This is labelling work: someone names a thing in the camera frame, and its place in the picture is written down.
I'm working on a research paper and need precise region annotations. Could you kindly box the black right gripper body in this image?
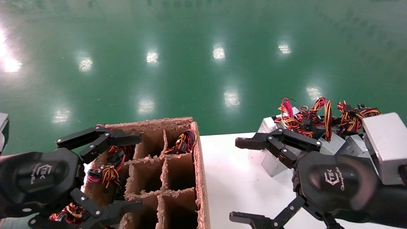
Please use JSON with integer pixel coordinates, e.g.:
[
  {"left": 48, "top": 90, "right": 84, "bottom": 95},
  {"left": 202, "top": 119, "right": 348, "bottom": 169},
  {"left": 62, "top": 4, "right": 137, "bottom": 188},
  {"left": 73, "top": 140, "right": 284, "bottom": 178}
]
[{"left": 294, "top": 151, "right": 407, "bottom": 228}]

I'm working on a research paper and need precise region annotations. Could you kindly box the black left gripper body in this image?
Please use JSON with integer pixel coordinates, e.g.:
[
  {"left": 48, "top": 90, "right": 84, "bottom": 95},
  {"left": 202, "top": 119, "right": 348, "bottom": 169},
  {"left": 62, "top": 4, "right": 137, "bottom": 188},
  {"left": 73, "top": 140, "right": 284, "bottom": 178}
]
[{"left": 0, "top": 148, "right": 84, "bottom": 220}]

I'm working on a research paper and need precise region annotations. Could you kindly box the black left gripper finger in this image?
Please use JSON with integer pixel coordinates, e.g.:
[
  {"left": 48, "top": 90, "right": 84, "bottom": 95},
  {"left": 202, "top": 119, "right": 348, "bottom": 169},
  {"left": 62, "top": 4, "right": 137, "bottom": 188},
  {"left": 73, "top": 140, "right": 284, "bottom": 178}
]
[
  {"left": 57, "top": 125, "right": 142, "bottom": 164},
  {"left": 28, "top": 188, "right": 145, "bottom": 229}
]

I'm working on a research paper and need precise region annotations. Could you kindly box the brown cardboard divider box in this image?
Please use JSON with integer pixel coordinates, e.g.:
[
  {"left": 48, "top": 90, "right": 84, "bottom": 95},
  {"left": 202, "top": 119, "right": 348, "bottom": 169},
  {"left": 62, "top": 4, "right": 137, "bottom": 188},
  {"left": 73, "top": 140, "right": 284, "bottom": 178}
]
[{"left": 83, "top": 117, "right": 211, "bottom": 229}]

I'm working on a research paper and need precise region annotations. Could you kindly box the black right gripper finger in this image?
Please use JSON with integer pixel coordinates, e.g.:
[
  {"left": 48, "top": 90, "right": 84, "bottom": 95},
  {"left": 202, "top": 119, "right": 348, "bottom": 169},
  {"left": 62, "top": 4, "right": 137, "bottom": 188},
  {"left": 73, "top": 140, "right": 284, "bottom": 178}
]
[
  {"left": 230, "top": 196, "right": 345, "bottom": 229},
  {"left": 235, "top": 128, "right": 322, "bottom": 169}
]

